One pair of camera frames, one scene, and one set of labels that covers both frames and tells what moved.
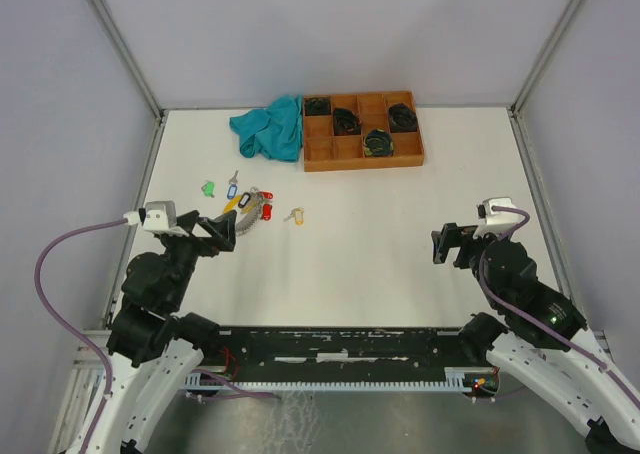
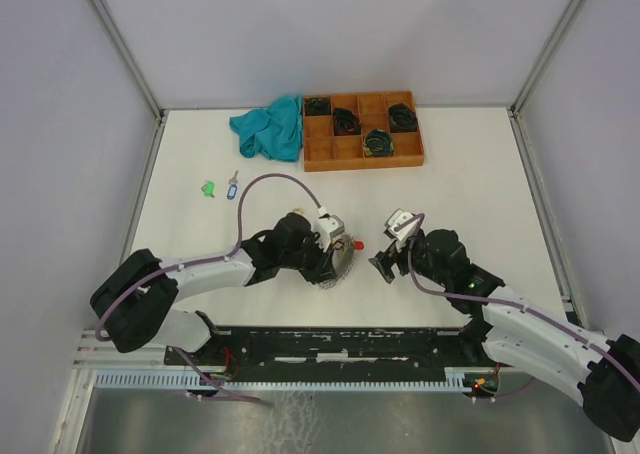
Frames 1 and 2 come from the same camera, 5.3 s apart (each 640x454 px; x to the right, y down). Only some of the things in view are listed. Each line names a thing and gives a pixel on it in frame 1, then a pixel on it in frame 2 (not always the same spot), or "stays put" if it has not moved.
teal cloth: [274, 132] stays put
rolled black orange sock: [346, 122] stays put
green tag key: [208, 189] stays put
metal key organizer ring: [245, 230] -> [343, 252]
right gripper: [454, 235] -> [391, 255]
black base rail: [350, 350] stays put
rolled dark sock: [317, 106] stays put
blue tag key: [232, 190] stays put
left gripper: [222, 227] -> [322, 269]
